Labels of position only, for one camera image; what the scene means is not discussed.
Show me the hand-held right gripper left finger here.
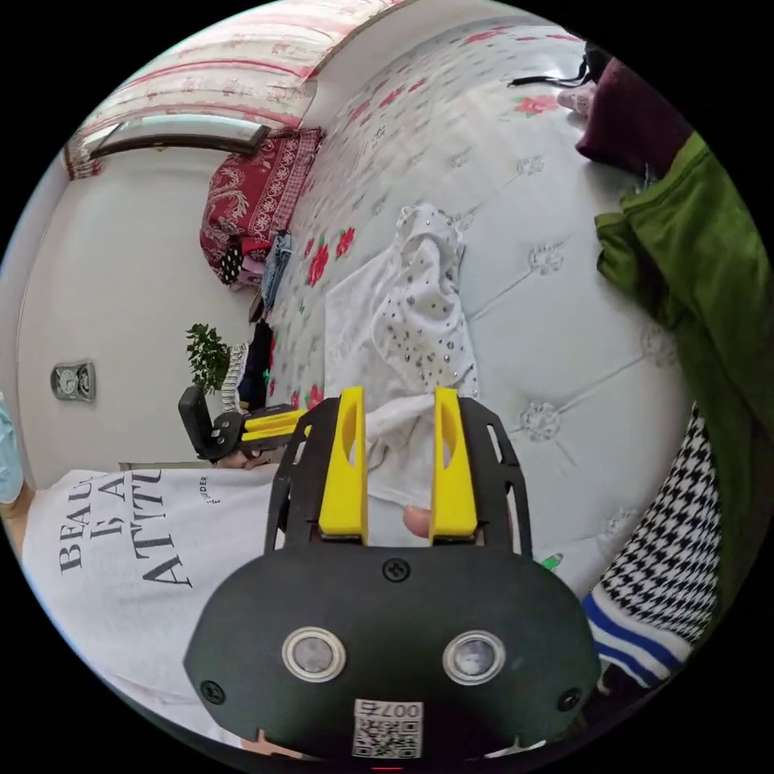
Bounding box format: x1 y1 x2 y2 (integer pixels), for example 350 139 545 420
318 386 371 540

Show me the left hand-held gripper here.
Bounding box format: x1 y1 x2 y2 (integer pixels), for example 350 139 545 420
208 406 315 465

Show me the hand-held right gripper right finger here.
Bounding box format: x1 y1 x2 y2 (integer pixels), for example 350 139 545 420
428 386 477 541

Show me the white short sleeve with rhinestones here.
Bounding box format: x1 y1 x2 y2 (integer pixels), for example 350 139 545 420
324 202 483 513

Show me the green plant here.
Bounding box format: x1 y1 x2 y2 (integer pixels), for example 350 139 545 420
185 322 238 397

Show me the small pile of clothes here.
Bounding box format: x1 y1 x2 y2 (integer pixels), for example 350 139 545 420
224 231 296 318

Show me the silver clock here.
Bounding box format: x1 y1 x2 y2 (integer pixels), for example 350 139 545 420
50 360 98 402

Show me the red patterned pillow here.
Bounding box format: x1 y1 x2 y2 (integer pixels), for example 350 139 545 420
200 127 325 288

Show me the pink floral curtain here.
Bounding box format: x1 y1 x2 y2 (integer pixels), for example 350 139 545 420
64 0 418 181

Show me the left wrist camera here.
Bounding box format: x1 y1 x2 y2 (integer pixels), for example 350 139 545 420
177 386 216 465

